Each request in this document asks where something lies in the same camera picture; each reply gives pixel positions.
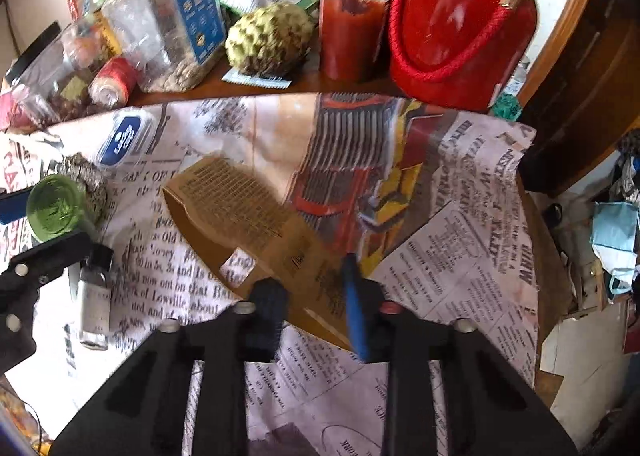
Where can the red sauce bottle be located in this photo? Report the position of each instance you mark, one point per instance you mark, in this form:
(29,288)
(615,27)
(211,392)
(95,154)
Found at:
(350,36)

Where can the foil ball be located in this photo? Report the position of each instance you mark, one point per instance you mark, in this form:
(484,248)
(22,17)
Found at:
(89,181)

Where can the small red can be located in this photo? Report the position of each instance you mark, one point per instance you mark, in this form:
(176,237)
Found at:
(112,81)

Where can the red thermos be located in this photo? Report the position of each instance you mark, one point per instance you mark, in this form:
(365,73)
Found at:
(450,36)

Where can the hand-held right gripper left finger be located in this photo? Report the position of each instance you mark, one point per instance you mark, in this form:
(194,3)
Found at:
(267,321)

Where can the white paper strip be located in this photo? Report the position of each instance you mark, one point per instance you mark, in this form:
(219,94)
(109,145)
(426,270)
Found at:
(257,80)

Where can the dark wooden door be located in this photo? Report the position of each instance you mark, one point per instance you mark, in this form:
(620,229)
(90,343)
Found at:
(600,86)

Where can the custard apple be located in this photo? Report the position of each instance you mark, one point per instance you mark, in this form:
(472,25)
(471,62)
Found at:
(265,41)

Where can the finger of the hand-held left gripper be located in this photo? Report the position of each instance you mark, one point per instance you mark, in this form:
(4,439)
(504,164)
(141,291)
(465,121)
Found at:
(11,208)
(50,248)

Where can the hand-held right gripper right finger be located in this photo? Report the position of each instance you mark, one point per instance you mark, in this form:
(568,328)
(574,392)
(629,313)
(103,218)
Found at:
(356,306)

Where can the wooden table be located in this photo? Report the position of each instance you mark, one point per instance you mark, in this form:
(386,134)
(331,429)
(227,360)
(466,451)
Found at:
(310,85)

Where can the dark lid jar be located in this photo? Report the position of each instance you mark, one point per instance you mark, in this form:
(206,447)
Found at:
(60,81)

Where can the pile of clothes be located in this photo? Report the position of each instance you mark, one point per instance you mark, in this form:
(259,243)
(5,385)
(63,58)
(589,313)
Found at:
(629,166)

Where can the clear container blue label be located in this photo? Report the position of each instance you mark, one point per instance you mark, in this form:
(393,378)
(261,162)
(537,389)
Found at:
(122,136)

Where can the brown cardboard carton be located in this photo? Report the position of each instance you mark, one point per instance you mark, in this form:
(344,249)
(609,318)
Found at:
(235,206)

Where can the small glass bottle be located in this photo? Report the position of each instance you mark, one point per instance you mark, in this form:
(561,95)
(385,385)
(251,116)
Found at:
(95,306)

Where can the green cloth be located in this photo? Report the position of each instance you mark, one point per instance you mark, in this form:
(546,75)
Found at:
(507,106)

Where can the printed tablecloth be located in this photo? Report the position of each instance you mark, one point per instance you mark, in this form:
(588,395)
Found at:
(450,261)

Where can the plastic jar gold lid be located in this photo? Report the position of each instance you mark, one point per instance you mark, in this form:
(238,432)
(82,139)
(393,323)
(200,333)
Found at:
(150,36)

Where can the light blue bag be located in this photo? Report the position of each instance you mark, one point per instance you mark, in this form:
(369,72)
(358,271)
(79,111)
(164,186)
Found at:
(615,231)

